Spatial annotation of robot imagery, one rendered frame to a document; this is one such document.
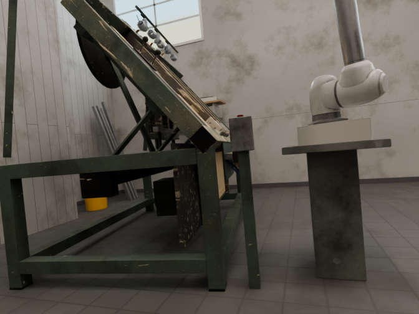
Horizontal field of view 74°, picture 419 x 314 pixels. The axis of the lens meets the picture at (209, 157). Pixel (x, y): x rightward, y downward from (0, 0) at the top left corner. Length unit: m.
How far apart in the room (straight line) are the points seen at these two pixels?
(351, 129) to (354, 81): 0.24
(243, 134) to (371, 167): 3.86
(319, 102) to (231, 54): 3.85
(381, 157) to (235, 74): 2.80
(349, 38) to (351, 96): 0.29
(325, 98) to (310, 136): 0.24
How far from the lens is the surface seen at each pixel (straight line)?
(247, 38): 5.42
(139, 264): 1.74
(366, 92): 1.59
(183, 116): 1.51
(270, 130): 5.03
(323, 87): 1.69
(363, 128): 1.59
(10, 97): 2.15
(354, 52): 1.64
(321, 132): 1.56
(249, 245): 1.57
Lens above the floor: 0.77
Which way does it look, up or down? 2 degrees down
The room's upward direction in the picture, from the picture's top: 5 degrees counter-clockwise
